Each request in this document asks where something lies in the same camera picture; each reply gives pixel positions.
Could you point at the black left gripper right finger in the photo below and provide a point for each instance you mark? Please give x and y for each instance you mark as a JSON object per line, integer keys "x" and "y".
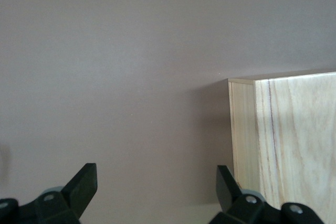
{"x": 227, "y": 190}

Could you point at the light wooden drawer cabinet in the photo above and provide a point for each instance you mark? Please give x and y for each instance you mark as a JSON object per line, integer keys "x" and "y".
{"x": 296, "y": 134}

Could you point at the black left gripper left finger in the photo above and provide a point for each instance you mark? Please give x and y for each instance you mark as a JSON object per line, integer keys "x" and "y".
{"x": 78, "y": 187}

